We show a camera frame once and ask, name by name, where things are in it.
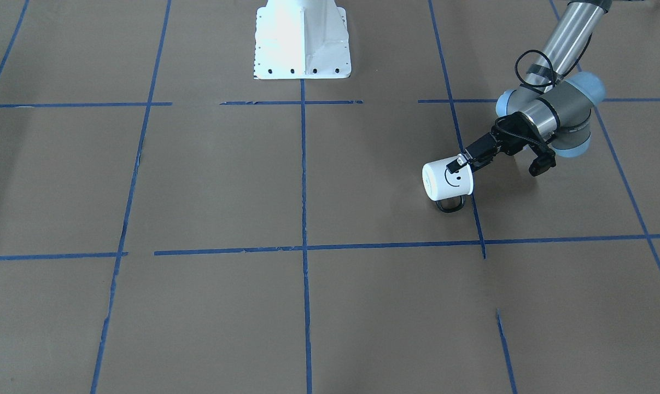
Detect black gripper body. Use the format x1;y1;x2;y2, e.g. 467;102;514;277
490;112;549;155

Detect white smiley mug black handle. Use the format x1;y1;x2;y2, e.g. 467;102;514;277
420;154;474;213

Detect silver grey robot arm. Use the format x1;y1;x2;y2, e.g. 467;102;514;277
447;1;612;177

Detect brown paper table cover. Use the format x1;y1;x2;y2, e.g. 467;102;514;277
0;1;660;393

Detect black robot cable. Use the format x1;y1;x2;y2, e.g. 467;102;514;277
515;50;561;88

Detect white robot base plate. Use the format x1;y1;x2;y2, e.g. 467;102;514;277
253;1;352;80

